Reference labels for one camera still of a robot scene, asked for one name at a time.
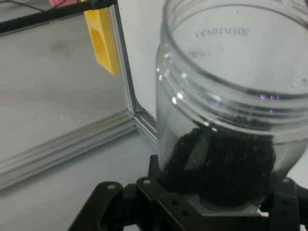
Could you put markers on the black stand pole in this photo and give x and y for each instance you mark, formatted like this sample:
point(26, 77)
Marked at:
point(36, 19)

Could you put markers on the yellow plastic bin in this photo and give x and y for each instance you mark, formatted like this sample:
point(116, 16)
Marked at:
point(103, 48)

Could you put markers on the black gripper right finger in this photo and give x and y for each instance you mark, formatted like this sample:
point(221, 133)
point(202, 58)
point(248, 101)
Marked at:
point(288, 207)

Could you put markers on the black granules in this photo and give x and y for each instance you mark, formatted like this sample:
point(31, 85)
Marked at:
point(228, 168)

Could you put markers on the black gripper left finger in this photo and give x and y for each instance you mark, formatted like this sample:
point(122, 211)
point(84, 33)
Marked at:
point(134, 207)

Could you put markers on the short aluminium frame rail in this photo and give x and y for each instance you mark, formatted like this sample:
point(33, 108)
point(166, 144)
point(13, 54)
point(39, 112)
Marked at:
point(60, 149)

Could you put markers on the clear plastic jar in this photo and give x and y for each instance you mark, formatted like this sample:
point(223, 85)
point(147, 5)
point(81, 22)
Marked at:
point(216, 72)

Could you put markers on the pink box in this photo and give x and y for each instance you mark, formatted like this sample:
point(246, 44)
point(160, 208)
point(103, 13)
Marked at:
point(62, 2)

